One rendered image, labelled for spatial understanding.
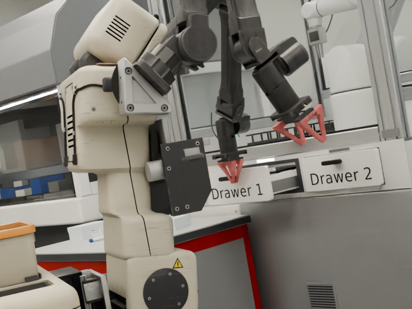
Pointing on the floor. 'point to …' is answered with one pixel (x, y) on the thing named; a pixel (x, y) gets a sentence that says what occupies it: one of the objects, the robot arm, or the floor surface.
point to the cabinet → (330, 249)
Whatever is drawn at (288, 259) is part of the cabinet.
